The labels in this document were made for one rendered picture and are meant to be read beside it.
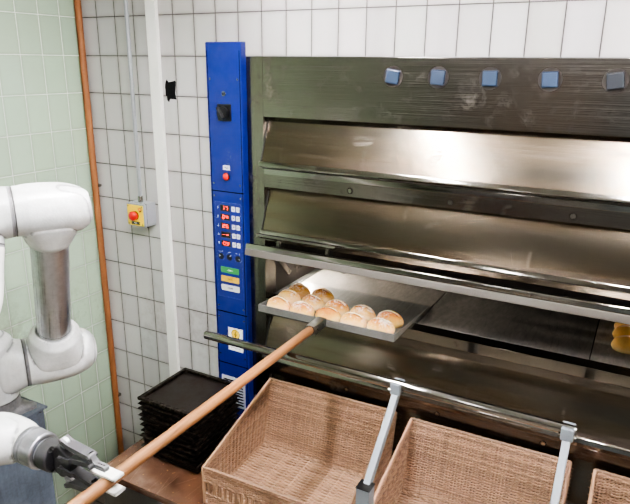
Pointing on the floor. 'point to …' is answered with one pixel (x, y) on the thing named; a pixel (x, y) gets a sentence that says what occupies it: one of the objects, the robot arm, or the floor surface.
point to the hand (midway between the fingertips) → (108, 479)
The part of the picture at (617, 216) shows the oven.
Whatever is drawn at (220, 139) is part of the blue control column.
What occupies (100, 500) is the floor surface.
